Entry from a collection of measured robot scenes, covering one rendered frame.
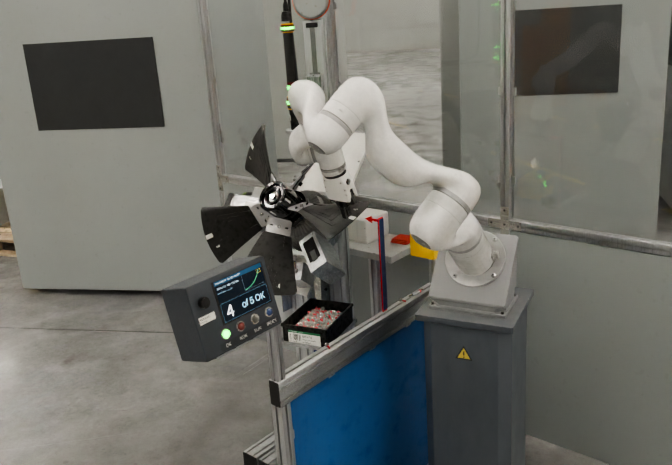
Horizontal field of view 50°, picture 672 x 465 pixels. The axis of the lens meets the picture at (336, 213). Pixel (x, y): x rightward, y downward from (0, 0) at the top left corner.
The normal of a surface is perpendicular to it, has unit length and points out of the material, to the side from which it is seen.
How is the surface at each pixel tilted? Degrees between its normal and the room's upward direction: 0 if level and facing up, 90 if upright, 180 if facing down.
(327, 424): 90
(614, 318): 90
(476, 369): 90
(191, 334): 90
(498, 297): 47
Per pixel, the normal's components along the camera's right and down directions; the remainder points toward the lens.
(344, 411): 0.76, 0.14
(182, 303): -0.64, 0.26
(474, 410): -0.44, 0.29
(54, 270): -0.19, 0.29
